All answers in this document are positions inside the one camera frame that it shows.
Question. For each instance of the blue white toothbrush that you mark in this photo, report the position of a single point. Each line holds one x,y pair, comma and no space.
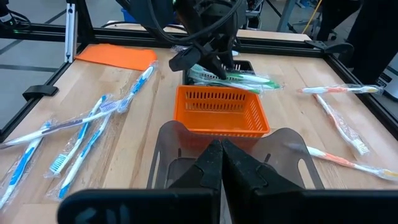
138,84
76,139
92,142
21,165

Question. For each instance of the orange white toothbrush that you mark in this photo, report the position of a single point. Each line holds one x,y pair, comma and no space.
339,89
345,161
339,124

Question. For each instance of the orange flat plastic lid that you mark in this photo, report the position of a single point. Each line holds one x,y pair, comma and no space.
118,56

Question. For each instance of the green white toothbrush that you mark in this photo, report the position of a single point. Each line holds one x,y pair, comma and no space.
242,87
255,78
202,74

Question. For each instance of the white grey appliance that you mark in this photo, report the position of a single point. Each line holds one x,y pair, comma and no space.
390,81

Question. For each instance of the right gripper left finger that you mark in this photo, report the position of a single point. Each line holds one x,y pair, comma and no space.
186,205

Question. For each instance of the blue plastic bin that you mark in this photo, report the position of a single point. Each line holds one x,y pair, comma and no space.
127,15

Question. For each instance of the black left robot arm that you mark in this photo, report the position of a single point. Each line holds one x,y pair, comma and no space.
149,9

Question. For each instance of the orange slotted plastic basket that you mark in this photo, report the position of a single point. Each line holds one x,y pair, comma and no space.
217,121

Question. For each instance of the black frame clip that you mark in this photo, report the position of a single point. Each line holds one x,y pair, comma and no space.
40,91
332,47

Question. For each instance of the black aluminium table frame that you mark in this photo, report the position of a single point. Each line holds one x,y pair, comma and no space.
124,32

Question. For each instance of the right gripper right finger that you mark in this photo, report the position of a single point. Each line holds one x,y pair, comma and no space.
264,205

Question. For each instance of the person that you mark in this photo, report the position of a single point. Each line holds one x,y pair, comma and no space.
335,15
373,37

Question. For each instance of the silver aluminium extrusion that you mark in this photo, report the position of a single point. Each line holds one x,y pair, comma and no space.
71,31

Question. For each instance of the grey metal stand bar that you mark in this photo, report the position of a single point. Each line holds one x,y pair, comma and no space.
286,15

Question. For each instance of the purple white toothbrush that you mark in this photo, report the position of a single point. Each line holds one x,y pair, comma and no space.
62,124

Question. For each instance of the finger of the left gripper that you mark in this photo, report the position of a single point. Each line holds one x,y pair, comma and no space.
186,59
217,60

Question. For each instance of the black slotted plastic basket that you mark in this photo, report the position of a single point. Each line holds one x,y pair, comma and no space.
247,67

